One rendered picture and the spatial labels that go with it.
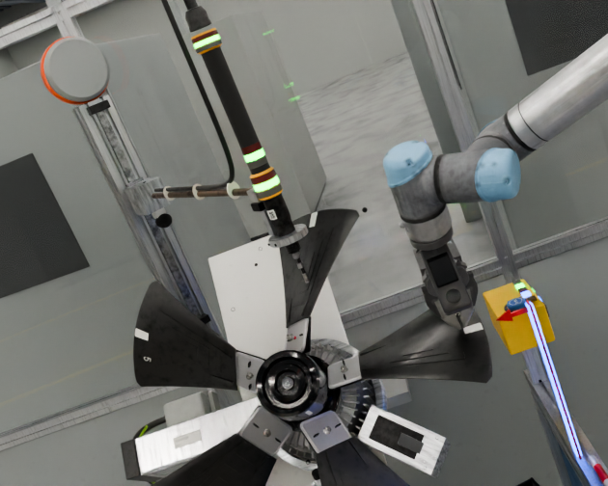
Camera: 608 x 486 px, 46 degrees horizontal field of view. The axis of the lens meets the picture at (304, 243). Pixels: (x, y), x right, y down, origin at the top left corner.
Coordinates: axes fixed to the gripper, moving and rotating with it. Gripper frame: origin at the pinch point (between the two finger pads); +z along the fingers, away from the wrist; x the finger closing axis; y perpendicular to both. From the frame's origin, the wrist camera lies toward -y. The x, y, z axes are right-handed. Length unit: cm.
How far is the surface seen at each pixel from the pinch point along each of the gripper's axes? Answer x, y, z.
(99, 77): 59, 77, -43
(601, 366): -38, 51, 81
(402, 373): 12.3, -5.6, 0.9
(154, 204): 56, 56, -16
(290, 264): 27.2, 24.2, -8.0
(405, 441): 16.5, -5.9, 17.2
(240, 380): 42.3, 6.7, 1.4
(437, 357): 5.8, -4.3, 1.2
